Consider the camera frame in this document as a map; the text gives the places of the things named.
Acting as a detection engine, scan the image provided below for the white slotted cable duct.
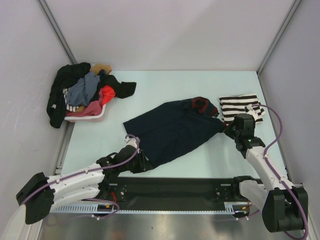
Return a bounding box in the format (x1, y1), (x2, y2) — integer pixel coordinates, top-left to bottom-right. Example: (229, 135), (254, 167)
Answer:
(52, 199), (249, 215)

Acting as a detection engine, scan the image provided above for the pink garment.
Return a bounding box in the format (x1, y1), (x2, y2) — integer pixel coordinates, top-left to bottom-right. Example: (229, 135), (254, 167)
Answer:
(66, 94), (103, 118)

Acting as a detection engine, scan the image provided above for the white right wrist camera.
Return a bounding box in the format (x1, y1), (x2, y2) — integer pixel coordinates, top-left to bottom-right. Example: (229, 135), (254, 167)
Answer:
(244, 105), (259, 122)

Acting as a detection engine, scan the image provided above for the red garment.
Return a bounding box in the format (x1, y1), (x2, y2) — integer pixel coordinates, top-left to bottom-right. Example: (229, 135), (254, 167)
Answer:
(101, 85), (116, 106)

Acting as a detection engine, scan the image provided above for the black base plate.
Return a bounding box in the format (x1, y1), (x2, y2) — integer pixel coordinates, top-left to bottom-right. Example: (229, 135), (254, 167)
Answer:
(102, 177), (253, 209)

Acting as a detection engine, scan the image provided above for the brown white striped garment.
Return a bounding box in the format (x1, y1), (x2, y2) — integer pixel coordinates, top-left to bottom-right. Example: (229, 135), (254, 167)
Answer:
(61, 87), (78, 112)

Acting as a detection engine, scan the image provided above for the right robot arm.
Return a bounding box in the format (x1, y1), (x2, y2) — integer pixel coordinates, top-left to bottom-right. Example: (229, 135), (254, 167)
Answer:
(225, 113), (309, 234)

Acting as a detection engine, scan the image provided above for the black garment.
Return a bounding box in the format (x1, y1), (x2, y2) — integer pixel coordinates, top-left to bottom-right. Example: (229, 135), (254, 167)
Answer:
(46, 62), (137, 129)

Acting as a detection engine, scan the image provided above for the tan garment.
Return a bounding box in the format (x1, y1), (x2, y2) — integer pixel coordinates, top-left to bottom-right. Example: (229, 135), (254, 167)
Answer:
(90, 63), (112, 75)

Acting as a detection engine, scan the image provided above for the navy maroon garment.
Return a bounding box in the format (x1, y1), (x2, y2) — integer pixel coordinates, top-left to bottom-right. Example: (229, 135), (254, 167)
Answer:
(123, 96), (226, 168)

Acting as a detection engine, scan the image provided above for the grey blue garment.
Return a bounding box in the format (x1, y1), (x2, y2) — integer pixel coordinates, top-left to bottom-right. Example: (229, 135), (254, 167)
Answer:
(66, 71), (100, 107)

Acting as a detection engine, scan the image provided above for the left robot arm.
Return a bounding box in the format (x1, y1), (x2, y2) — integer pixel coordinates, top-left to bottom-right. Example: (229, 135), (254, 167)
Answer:
(16, 145), (153, 225)

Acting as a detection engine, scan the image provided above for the pink plastic basket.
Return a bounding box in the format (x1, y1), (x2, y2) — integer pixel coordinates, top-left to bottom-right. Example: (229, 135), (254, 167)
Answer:
(64, 105), (106, 123)

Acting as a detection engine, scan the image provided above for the black white striped tank top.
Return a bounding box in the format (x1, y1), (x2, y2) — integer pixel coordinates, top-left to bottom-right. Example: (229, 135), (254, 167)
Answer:
(219, 93), (265, 125)

